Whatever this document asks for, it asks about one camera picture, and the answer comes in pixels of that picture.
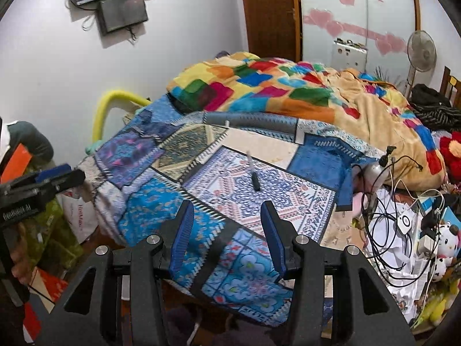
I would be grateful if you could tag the yellow plush toy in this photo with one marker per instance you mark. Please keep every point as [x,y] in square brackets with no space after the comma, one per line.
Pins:
[437,304]

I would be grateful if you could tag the white spotted plush toy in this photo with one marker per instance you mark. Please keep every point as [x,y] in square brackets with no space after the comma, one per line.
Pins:
[448,239]

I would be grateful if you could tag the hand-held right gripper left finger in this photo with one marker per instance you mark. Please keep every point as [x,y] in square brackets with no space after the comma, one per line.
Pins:
[182,239]

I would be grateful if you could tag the colourful patchwork blanket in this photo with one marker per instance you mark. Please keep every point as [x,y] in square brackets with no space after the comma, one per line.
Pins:
[288,86]

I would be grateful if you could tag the blue book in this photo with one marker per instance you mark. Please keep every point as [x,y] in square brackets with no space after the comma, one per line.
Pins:
[452,214]

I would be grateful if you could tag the yellow foam tube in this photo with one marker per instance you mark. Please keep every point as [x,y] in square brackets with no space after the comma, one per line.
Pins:
[115,95]

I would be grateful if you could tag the brown wooden door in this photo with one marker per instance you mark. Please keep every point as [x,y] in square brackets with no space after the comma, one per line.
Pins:
[270,14]

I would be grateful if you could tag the silver desk lamp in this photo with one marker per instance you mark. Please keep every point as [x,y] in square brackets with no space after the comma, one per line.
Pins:
[378,169]

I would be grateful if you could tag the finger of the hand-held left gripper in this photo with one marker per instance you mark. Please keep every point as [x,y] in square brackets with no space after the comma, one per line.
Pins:
[70,180]
[54,173]

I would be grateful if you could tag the white sliding wardrobe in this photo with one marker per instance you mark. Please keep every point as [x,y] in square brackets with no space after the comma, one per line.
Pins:
[360,7]

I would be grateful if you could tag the small white cabinet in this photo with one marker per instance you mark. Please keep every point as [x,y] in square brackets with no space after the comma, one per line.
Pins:
[349,56]

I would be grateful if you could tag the black and white pen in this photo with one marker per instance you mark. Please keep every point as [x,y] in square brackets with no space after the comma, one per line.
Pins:
[254,174]

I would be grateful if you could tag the pile of white papers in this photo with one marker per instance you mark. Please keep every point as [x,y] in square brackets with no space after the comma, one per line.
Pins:
[399,270]

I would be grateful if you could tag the red and white box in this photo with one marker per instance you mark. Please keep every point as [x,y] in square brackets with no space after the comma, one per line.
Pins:
[43,288]

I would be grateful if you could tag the blue patterned bedspread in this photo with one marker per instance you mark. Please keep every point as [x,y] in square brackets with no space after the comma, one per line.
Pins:
[151,194]

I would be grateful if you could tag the white charger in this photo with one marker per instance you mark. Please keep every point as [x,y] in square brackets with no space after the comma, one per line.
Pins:
[405,223]

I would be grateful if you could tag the white standing fan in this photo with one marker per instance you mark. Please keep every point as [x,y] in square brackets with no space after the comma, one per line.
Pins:
[421,50]

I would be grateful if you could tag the small white tube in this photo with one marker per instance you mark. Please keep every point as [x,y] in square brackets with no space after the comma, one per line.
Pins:
[227,123]

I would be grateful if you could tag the red plush toy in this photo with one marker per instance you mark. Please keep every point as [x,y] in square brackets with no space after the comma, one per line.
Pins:
[452,156]

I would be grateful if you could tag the teal cloth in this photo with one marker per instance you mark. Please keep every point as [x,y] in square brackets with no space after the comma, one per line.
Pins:
[93,147]

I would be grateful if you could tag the dark grey cloth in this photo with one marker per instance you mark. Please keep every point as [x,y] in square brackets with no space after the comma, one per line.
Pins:
[30,138]

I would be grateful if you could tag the dark clothes pile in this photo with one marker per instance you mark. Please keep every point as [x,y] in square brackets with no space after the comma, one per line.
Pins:
[432,104]

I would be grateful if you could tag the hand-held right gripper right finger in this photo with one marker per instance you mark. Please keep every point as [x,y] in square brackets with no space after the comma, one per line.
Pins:
[273,239]

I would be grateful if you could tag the white plastic bag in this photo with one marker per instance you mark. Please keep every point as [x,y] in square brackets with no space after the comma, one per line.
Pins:
[79,220]

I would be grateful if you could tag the black wall-mounted box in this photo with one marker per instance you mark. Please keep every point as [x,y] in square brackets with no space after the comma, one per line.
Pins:
[124,12]

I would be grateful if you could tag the orange box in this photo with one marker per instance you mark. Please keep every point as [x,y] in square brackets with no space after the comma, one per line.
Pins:
[16,164]

